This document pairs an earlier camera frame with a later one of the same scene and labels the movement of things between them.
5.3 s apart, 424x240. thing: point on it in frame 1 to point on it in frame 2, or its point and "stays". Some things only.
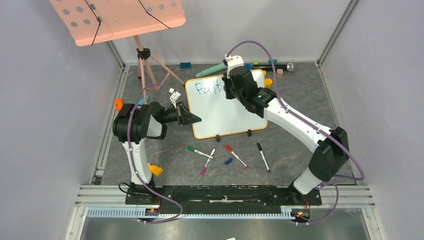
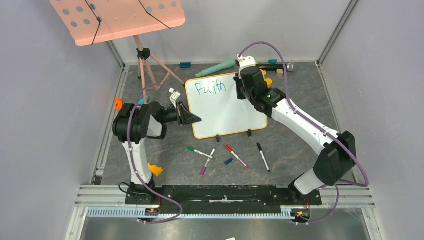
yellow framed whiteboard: (206, 97) stays
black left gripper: (184, 116) stays
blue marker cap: (227, 162) stays
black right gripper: (228, 84) to (239, 87)
